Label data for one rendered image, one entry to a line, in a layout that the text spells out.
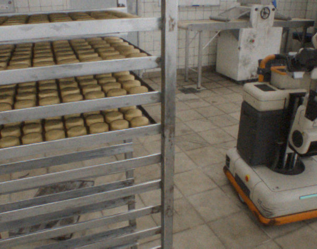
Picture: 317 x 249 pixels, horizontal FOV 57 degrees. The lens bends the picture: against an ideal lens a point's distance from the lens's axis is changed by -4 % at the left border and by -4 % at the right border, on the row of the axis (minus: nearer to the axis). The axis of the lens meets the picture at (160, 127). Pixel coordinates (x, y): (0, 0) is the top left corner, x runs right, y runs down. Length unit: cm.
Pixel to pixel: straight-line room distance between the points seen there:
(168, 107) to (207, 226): 139
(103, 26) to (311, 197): 170
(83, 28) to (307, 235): 186
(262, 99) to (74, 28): 144
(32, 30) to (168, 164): 47
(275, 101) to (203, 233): 94
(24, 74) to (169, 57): 33
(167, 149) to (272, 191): 125
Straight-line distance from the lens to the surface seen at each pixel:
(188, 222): 207
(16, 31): 69
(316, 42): 177
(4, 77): 71
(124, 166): 83
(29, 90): 88
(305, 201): 207
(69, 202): 86
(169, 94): 75
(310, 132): 185
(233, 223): 210
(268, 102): 196
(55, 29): 69
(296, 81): 209
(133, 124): 83
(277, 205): 196
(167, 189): 88
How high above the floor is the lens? 140
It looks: 25 degrees down
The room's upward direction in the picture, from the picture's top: straight up
